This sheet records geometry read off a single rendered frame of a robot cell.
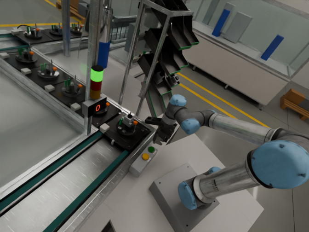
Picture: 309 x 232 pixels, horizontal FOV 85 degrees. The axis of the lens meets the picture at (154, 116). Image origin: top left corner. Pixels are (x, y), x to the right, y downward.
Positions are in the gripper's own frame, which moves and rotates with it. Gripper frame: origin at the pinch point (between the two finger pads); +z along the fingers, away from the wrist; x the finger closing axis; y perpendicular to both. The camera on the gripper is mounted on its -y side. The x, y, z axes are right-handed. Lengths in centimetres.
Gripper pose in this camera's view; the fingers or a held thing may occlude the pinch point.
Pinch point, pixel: (153, 141)
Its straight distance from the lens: 104.1
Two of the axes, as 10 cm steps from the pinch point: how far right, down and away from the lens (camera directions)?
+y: 8.2, 5.3, -2.1
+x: 4.9, -4.6, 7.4
